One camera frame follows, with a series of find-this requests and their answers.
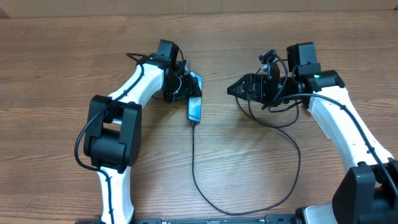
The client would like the black USB charging cable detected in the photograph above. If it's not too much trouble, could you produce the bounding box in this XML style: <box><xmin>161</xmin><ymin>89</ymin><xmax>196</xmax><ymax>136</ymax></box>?
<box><xmin>190</xmin><ymin>58</ymin><xmax>302</xmax><ymax>217</ymax></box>

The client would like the Samsung Galaxy smartphone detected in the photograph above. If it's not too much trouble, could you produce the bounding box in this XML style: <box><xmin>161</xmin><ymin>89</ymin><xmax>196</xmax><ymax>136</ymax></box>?
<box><xmin>187</xmin><ymin>71</ymin><xmax>203</xmax><ymax>123</ymax></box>

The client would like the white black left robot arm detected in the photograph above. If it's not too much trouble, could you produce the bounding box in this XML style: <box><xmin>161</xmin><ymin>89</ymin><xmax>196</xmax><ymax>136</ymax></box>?
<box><xmin>74</xmin><ymin>39</ymin><xmax>203</xmax><ymax>223</ymax></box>

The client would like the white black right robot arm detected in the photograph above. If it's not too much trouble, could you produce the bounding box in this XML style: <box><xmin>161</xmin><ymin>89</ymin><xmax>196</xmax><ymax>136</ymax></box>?
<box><xmin>227</xmin><ymin>42</ymin><xmax>397</xmax><ymax>223</ymax></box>

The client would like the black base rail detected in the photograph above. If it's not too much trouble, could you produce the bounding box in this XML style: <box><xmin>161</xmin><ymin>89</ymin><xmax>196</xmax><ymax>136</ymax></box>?
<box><xmin>74</xmin><ymin>213</ymin><xmax>299</xmax><ymax>224</ymax></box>

